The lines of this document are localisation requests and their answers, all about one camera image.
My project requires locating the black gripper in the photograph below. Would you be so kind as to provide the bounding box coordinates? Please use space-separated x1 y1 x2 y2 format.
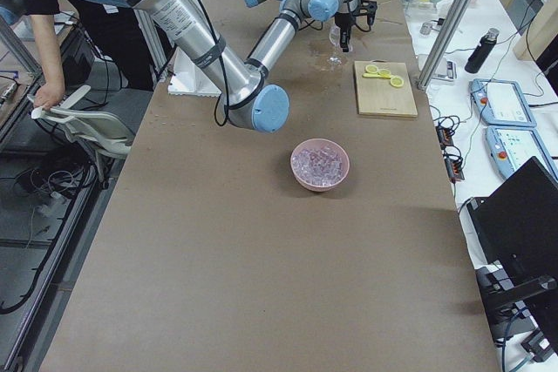
334 0 363 52

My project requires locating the person's forearm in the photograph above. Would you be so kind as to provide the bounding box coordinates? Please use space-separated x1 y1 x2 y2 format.
30 15 65 89

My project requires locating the clear wine glass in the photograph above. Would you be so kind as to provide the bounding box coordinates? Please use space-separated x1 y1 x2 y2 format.
329 24 344 65

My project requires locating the pile of clear ice cubes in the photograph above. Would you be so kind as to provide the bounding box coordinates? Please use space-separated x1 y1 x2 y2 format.
291 146 344 186

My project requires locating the person's hand on chair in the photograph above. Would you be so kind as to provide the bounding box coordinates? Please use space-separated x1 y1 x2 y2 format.
33 83 65 110

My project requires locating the lemon slice one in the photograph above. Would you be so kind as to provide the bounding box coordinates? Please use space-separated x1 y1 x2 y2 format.
365 64 378 74

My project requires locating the yellow plastic stick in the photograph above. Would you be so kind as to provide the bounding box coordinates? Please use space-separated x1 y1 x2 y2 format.
362 72 393 79

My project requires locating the lemon slice two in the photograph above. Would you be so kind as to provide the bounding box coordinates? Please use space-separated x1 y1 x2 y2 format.
378 69 392 78

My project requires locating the wooden cutting board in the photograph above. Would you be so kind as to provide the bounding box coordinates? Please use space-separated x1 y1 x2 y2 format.
353 60 418 118

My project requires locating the lemon slice three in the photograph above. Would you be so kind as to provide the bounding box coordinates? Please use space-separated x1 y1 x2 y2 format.
390 77 404 87

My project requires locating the pink bowl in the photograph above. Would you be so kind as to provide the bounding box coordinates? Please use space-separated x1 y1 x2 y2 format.
290 139 350 192

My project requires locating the black thermos bottle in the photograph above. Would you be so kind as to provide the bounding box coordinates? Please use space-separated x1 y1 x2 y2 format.
464 28 500 74

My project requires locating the teach pendant far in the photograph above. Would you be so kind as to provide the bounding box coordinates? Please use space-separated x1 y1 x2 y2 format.
469 78 536 128

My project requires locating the teach pendant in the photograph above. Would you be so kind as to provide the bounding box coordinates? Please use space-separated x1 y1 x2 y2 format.
485 125 557 179
469 78 536 128

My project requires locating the teach pendant near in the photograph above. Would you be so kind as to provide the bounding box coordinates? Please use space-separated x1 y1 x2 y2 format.
485 125 557 179

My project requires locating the black monitor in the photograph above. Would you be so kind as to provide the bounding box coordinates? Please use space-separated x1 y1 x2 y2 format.
466 155 558 316

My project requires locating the white plastic chair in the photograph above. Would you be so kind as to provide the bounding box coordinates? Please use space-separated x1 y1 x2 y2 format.
31 85 135 184

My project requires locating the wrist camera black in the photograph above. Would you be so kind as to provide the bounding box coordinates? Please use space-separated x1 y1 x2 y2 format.
359 0 378 27

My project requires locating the aluminium frame post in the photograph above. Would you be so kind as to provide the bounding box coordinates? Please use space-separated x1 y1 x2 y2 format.
417 0 471 91

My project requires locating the white pedestal column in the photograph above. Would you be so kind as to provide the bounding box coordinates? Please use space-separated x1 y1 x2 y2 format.
168 0 221 97

